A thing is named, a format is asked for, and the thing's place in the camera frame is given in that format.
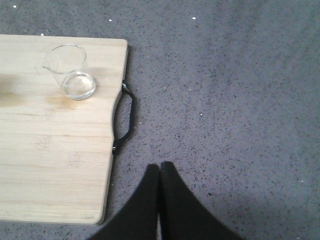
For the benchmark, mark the small glass beaker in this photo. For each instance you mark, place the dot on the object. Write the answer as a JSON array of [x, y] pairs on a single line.
[[67, 63]]

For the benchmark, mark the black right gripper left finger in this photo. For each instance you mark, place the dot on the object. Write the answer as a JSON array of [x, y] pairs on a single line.
[[138, 218]]

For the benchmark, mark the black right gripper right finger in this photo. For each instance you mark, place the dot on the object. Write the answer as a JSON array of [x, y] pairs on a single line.
[[182, 216]]

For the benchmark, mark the wooden cutting board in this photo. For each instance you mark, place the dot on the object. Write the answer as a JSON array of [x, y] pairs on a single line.
[[56, 153]]

